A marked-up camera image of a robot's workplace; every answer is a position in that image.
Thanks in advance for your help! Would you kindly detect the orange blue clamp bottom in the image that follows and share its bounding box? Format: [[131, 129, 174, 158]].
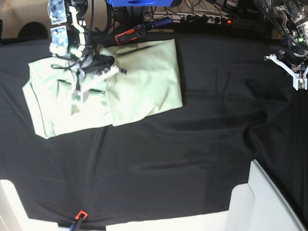
[[70, 210, 88, 231]]

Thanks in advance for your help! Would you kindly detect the light green T-shirt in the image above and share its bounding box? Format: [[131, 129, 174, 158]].
[[22, 39, 183, 139]]

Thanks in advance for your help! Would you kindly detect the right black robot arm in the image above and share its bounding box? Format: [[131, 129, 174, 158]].
[[47, 0, 127, 102]]

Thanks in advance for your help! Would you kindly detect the white power strip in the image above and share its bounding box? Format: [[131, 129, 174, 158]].
[[144, 12, 232, 25]]

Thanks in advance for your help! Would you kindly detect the blue plastic box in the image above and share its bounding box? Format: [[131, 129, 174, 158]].
[[106, 0, 173, 7]]

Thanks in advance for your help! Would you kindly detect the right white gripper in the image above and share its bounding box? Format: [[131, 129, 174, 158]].
[[72, 65, 127, 103]]

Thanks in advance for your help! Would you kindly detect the white foam board left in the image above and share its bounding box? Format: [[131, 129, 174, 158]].
[[0, 180, 59, 231]]

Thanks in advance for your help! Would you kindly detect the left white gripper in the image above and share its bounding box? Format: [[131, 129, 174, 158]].
[[264, 54, 308, 91]]

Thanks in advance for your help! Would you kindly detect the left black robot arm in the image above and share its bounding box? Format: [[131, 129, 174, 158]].
[[254, 0, 308, 91]]

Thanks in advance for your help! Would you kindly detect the orange black clamp top centre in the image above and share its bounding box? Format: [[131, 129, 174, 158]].
[[115, 17, 173, 45]]

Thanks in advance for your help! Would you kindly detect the round black object on floor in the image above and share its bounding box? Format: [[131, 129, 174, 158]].
[[17, 22, 49, 39]]

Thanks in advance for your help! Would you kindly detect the black table cloth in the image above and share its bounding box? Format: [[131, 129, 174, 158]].
[[0, 33, 308, 225]]

